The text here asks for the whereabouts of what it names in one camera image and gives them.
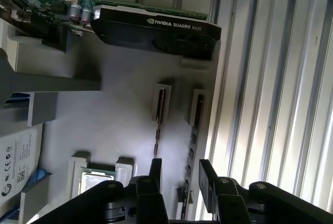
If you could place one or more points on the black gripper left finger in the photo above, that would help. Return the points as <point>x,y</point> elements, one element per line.
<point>153,203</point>

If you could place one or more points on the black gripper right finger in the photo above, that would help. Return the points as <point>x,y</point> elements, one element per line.
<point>229,200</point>

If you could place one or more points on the silver CPU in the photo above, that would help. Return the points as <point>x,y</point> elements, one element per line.
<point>96,179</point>

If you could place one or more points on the grey plastic parts rack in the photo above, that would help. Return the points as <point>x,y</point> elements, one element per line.
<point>117,130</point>

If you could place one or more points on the hard disk in blue carrier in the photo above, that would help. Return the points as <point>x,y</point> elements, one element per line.
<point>15,151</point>

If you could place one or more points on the Nvidia Quadro graphics card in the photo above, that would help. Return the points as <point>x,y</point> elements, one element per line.
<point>156,37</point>

